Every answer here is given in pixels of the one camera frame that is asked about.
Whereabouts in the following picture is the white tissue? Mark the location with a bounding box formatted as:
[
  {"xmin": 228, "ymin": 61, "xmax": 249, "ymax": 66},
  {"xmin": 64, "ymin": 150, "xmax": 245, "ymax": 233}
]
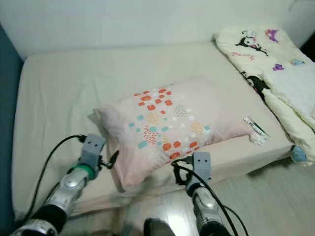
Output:
[{"xmin": 250, "ymin": 134, "xmax": 269, "ymax": 147}]

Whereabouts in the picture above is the white toothpaste tube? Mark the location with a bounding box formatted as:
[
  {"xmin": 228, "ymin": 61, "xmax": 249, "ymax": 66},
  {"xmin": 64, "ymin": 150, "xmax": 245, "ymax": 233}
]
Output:
[{"xmin": 244, "ymin": 117, "xmax": 270, "ymax": 138}]

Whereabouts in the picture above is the pink patterned pillow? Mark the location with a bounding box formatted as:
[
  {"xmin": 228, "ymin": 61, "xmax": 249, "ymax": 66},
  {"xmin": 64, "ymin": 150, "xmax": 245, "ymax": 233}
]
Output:
[{"xmin": 94, "ymin": 79, "xmax": 259, "ymax": 191}]

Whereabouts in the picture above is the grey robot right leg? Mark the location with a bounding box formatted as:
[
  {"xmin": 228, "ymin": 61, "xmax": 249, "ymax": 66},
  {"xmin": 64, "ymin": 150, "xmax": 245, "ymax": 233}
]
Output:
[{"xmin": 143, "ymin": 217, "xmax": 179, "ymax": 236}]

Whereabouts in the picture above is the cream mattress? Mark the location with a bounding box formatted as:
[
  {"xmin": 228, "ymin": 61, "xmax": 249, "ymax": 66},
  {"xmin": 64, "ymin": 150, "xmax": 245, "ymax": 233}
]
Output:
[{"xmin": 11, "ymin": 42, "xmax": 297, "ymax": 222}]

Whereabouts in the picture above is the cream cartoon print quilt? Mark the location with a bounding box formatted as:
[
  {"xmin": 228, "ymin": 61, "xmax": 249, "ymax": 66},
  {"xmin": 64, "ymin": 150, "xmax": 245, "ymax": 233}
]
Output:
[{"xmin": 214, "ymin": 26, "xmax": 315, "ymax": 165}]

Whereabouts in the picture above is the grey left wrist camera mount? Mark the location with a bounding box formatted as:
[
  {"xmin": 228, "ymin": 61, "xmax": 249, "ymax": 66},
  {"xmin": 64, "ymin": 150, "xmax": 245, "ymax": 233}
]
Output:
[{"xmin": 81, "ymin": 134, "xmax": 108, "ymax": 170}]

